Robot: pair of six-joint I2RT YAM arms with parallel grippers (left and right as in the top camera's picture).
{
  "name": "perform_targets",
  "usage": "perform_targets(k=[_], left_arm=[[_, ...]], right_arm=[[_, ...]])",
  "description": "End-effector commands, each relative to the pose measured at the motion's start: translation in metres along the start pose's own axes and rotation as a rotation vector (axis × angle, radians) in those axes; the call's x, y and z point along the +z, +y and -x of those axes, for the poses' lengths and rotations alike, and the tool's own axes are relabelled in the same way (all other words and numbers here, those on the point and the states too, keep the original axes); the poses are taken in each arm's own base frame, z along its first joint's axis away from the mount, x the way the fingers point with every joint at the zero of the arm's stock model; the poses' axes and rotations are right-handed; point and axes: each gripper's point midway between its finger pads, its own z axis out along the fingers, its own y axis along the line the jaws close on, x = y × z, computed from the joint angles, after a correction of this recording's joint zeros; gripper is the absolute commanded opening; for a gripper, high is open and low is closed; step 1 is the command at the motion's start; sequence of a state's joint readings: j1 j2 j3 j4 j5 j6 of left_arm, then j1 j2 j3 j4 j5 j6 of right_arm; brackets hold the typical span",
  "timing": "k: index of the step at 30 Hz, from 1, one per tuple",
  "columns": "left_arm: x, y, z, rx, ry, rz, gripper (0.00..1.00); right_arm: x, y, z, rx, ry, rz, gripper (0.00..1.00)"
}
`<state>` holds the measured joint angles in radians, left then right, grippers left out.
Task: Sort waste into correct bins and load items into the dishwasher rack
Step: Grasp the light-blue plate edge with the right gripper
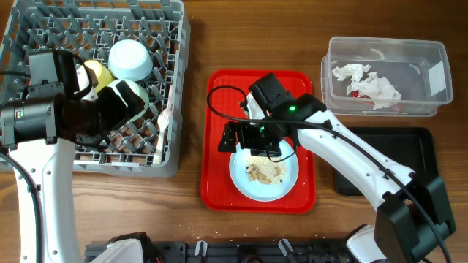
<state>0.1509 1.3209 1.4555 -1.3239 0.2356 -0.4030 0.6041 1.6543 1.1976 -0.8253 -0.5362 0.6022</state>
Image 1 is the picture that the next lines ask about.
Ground red snack wrapper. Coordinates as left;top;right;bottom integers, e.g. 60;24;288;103
350;90;403;111

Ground red plastic tray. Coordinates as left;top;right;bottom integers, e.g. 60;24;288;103
201;69;316;214

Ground white plastic spoon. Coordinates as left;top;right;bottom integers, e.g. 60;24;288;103
152;129;166;164

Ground food scraps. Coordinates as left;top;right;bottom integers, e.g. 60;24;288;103
245;156;288;186

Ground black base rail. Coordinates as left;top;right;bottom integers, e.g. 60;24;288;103
83;237;352;263

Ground grey dishwasher rack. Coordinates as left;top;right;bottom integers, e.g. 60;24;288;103
1;0;191;178

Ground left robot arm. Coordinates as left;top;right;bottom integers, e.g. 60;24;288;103
1;50;149;262

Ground clear plastic bin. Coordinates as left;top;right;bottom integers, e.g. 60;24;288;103
321;37;453;117

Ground black tray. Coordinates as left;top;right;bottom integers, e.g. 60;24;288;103
349;126;439;175

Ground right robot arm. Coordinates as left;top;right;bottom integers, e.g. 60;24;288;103
218;73;456;262

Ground white napkin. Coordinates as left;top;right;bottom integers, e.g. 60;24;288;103
332;64;401;110

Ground light blue bowl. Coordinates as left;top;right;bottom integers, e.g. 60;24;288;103
107;39;153;82

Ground green bowl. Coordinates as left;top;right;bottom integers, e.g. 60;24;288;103
108;79;149;121

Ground yellow plastic cup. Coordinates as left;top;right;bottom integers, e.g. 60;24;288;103
84;60;115;93

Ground light blue plate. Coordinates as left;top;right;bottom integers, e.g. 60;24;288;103
229;140;299;202

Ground white plastic fork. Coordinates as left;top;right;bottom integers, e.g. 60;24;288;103
157;85;174;137

